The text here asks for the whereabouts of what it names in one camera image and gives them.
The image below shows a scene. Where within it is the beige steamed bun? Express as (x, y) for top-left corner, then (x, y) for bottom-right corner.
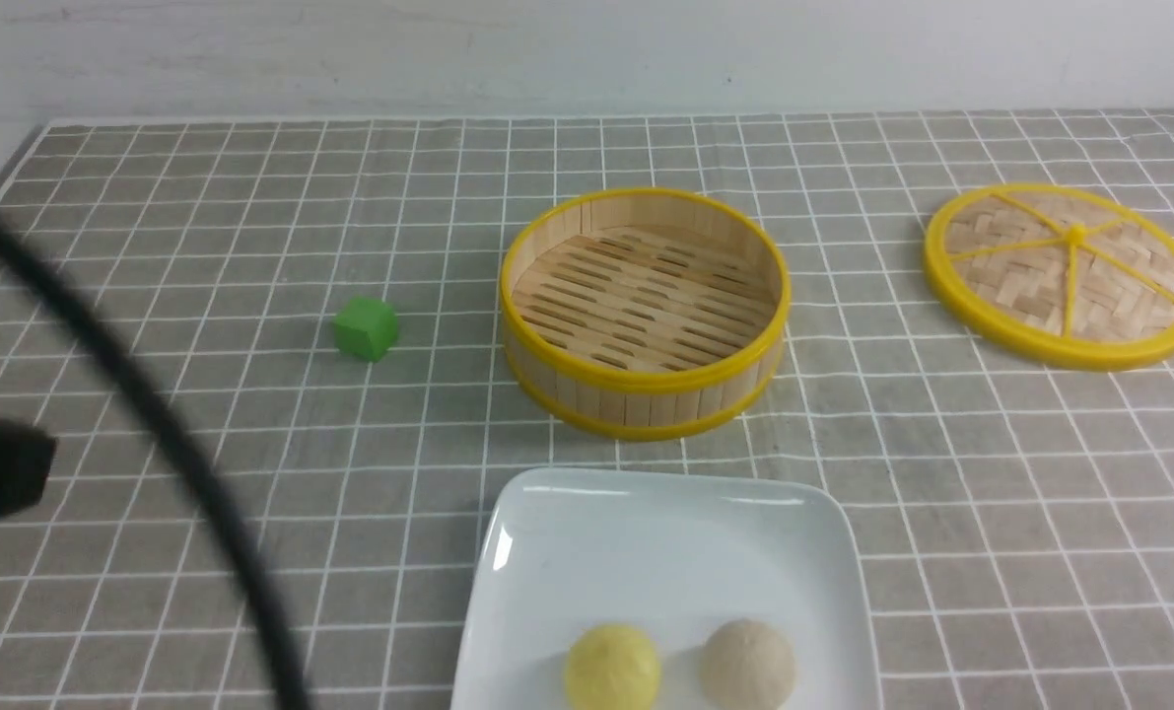
(699, 617), (798, 709)

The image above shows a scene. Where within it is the green cube block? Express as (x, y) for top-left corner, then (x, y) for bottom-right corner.
(331, 297), (400, 363)

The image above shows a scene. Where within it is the bamboo steamer lid yellow rim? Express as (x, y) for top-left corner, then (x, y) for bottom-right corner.
(922, 183), (1174, 372)

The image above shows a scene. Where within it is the white square plate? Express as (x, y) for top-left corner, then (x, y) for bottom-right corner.
(450, 467), (883, 709)

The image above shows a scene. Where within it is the grey checked tablecloth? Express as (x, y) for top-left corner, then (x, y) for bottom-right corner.
(0, 108), (1174, 709)

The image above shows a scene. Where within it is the bamboo steamer basket yellow rim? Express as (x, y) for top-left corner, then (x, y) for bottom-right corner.
(498, 187), (792, 441)

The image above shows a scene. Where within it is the yellow steamed bun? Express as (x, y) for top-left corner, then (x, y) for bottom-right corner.
(561, 624), (662, 709)

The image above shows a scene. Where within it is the black cable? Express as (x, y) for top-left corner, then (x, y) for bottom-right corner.
(0, 187), (313, 710)

